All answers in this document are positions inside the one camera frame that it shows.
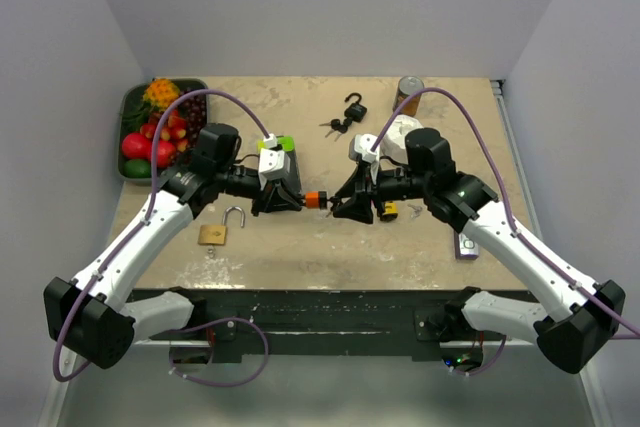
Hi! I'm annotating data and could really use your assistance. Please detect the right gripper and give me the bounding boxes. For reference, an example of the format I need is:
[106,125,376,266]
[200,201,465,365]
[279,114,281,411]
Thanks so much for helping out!
[333,159,431,224]

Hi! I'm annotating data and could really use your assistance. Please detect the yellow padlock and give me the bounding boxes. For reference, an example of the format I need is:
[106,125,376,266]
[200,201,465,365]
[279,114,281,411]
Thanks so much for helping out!
[379,201,399,222]

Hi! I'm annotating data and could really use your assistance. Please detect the orange padlock with keys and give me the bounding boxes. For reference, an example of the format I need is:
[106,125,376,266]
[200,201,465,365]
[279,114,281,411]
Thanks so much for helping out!
[302,191,331,210]

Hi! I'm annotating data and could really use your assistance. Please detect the silver keys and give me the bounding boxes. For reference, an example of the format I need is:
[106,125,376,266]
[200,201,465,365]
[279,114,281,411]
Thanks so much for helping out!
[408,204,423,219]

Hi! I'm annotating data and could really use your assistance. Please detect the black padlock with keys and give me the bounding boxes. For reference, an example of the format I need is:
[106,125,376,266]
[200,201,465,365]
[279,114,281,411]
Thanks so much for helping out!
[321,92,368,138]

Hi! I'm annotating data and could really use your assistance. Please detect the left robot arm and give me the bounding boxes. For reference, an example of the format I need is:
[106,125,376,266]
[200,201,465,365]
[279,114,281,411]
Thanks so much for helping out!
[44,123,303,369]

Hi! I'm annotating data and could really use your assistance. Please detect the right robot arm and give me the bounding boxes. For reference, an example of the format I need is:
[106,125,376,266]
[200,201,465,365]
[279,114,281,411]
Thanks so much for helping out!
[331,128,626,374]

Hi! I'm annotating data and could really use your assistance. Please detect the razor box green black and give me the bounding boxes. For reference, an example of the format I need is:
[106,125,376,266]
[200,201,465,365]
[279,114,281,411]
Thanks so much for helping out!
[281,148,302,194]

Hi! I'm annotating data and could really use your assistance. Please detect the white toilet paper roll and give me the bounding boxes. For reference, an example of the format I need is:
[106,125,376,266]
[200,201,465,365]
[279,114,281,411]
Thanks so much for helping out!
[381,114,423,164]

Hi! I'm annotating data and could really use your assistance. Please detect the brass padlock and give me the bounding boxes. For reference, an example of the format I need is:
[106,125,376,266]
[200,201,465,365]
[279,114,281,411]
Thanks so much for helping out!
[198,206,246,258]

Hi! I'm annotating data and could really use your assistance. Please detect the purple toothpaste box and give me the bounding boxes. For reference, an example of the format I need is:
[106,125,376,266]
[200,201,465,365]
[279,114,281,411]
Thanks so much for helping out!
[453,233,480,261]

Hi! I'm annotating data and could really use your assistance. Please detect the tin can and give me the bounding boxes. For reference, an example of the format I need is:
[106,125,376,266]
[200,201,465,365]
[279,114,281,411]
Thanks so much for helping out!
[392,76,425,117]

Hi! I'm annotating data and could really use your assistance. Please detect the fruit tray dark green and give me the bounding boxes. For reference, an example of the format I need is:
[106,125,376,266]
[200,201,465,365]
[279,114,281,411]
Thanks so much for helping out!
[117,77,208,185]

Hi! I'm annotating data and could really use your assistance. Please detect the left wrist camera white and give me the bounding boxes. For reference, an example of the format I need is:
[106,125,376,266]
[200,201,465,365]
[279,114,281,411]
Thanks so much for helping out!
[258,134,295,186]

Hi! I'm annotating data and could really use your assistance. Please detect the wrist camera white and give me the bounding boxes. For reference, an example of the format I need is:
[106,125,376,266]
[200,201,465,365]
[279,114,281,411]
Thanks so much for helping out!
[348,134,380,164]
[258,134,295,186]

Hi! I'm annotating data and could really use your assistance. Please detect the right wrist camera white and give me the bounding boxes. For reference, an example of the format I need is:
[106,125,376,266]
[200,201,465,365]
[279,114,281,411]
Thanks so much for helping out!
[348,134,380,164]

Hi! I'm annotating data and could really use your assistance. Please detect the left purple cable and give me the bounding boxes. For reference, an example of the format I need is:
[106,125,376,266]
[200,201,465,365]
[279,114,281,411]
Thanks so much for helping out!
[52,89,276,383]

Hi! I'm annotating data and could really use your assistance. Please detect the purple cable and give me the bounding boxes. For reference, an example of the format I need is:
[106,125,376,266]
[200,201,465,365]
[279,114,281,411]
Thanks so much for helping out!
[369,87,640,378]
[52,89,276,383]

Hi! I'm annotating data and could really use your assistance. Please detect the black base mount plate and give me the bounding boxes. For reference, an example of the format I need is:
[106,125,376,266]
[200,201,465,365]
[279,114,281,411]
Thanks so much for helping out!
[152,289,477,363]

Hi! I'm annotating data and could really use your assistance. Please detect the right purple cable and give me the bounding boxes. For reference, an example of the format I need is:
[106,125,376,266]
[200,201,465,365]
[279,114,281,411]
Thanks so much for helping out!
[369,87,640,378]

